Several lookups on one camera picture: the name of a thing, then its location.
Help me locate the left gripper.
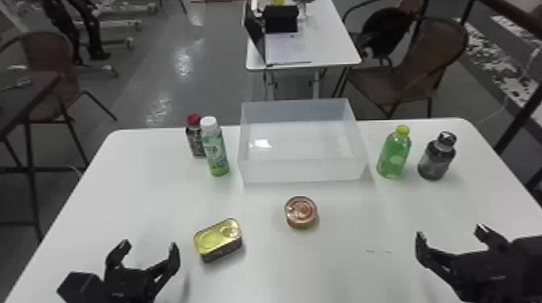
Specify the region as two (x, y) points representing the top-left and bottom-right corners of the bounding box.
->
(98, 239), (182, 303)

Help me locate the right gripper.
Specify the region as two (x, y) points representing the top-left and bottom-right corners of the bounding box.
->
(415, 223), (524, 303)

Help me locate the yellow can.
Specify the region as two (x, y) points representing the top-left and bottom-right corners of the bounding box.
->
(193, 217), (244, 264)

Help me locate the black bottle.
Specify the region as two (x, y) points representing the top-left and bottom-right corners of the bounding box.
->
(417, 131), (458, 181)

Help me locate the white and green bottle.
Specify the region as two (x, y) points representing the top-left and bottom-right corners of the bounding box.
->
(199, 115), (231, 177)

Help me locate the dark bottle with red cap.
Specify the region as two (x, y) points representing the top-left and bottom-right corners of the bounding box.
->
(185, 113), (207, 159)

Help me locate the round orange can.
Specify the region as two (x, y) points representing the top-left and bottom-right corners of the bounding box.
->
(284, 194), (319, 230)

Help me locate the clear box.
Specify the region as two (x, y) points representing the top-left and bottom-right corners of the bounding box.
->
(236, 98), (369, 185)

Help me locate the brown chair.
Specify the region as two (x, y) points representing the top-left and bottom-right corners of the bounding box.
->
(0, 30), (119, 168)
(331, 15), (470, 119)

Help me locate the white side table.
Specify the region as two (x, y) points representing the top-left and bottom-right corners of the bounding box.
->
(243, 0), (363, 102)

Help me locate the white paper sheet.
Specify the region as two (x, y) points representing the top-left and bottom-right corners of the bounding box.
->
(265, 31), (314, 67)

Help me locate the black box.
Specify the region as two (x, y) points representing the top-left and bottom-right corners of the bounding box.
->
(262, 4), (300, 35)

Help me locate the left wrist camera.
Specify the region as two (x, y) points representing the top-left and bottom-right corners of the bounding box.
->
(56, 271), (106, 303)

